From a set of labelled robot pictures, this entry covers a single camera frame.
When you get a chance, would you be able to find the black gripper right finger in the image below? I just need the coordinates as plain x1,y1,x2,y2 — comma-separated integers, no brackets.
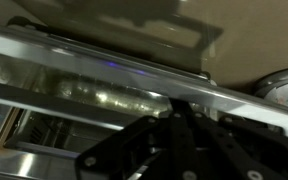
192,111,288,180

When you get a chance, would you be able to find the glass oven door with handle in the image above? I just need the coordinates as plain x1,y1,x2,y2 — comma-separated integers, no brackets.
0,19,288,143

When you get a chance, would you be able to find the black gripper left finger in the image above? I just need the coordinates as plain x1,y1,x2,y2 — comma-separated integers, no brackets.
75,98,202,180

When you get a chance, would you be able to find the white paper towel roll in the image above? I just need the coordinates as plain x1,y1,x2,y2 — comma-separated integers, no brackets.
253,65,288,113

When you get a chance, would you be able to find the silver toaster oven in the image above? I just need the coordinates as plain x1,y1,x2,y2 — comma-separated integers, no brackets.
0,78,172,180

